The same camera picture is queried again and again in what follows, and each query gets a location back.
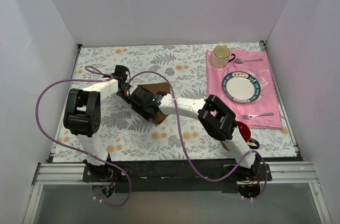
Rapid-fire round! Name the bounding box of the brown cloth napkin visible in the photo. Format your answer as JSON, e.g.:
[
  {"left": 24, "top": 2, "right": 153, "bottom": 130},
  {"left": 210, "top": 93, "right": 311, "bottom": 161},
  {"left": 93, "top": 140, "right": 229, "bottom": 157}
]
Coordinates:
[{"left": 140, "top": 82, "right": 171, "bottom": 124}]

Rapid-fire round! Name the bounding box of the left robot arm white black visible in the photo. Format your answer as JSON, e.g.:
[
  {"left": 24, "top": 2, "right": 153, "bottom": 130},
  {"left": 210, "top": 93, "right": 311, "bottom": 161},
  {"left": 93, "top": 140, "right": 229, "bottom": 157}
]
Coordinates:
[{"left": 63, "top": 65, "right": 130, "bottom": 182}]

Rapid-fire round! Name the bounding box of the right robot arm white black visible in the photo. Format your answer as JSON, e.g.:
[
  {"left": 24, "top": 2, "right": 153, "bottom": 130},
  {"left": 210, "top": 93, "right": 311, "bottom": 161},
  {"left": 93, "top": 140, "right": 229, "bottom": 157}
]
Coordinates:
[{"left": 125, "top": 86, "right": 260, "bottom": 180}]

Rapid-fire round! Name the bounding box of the black base bar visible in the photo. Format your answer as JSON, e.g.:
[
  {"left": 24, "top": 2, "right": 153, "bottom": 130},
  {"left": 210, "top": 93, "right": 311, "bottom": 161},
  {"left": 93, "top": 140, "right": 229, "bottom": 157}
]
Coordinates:
[{"left": 82, "top": 159, "right": 272, "bottom": 193}]

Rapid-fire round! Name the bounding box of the cream enamel mug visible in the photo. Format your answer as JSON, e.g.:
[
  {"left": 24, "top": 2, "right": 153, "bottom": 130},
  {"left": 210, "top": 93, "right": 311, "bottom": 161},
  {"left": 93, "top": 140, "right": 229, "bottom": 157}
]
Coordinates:
[{"left": 211, "top": 46, "right": 235, "bottom": 68}]

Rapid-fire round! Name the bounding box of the white plate dark rim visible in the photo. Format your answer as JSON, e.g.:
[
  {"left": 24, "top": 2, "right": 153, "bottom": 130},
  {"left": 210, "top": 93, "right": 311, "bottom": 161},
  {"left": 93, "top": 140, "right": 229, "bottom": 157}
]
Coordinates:
[{"left": 221, "top": 71, "right": 261, "bottom": 104}]

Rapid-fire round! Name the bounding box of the silver fork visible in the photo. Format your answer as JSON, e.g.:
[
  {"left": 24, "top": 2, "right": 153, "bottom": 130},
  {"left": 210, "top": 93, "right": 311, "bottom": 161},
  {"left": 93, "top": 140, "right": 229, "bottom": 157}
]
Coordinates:
[{"left": 241, "top": 113, "right": 274, "bottom": 119}]

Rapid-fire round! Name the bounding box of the silver spoon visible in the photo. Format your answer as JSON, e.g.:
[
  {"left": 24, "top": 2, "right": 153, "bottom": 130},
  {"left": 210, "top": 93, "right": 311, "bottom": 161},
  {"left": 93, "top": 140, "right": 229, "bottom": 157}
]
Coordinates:
[{"left": 234, "top": 58, "right": 264, "bottom": 64}]

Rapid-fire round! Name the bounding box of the red interior dark mug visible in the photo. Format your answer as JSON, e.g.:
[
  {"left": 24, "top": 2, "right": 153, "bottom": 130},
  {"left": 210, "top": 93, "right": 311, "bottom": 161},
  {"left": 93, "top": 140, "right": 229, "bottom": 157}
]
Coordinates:
[{"left": 221, "top": 121, "right": 260, "bottom": 155}]

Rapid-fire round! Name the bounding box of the pink satin cloth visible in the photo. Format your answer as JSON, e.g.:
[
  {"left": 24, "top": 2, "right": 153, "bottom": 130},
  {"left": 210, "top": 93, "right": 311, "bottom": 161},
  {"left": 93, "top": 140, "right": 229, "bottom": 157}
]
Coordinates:
[{"left": 207, "top": 49, "right": 283, "bottom": 130}]

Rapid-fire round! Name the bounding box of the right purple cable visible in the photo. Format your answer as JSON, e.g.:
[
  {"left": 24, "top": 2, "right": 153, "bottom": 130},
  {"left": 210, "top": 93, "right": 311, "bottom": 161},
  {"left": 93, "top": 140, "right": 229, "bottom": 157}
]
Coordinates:
[{"left": 124, "top": 71, "right": 269, "bottom": 200}]

